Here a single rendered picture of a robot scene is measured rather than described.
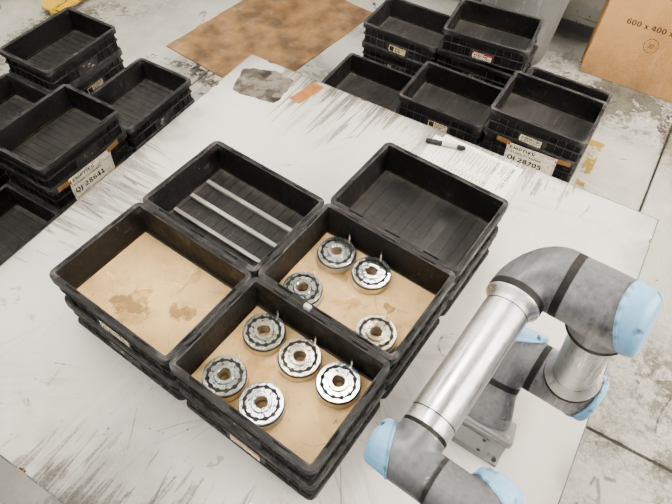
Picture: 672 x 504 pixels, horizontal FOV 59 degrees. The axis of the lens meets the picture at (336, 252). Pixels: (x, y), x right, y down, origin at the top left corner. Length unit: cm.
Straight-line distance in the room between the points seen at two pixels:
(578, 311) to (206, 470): 92
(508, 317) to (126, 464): 97
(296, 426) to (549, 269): 67
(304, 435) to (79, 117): 175
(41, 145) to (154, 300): 118
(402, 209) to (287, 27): 239
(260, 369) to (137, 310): 35
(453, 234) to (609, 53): 239
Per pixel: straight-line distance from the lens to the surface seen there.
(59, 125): 268
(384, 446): 89
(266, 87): 232
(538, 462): 159
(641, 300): 101
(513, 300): 99
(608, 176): 333
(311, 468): 125
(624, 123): 369
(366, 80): 310
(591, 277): 101
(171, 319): 154
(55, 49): 311
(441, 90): 291
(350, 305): 153
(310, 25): 398
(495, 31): 315
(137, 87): 296
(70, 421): 164
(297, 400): 140
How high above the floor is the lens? 212
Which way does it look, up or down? 53 degrees down
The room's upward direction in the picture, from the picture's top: 3 degrees clockwise
